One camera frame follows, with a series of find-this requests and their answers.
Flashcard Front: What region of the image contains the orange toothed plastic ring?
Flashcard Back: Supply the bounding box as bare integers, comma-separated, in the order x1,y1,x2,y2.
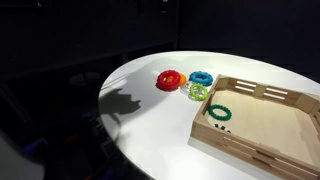
176,73,188,88

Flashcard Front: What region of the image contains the clear plastic ring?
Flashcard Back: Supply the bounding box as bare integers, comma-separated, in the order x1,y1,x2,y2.
179,81,195,96

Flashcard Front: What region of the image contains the blue toothed plastic ring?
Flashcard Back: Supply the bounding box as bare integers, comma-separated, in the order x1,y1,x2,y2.
188,70,214,87

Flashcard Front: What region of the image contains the dark green toothed plastic ring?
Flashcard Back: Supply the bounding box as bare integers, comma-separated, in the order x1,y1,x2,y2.
208,104,233,122

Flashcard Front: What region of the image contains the lime green toothed plastic ring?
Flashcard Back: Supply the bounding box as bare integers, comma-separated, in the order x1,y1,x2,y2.
188,83,209,102

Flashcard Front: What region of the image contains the wooden slatted tray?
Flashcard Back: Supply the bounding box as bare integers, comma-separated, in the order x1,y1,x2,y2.
190,73,320,180

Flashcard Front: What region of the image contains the red toothed plastic ring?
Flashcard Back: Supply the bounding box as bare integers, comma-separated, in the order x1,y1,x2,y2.
155,69,183,92

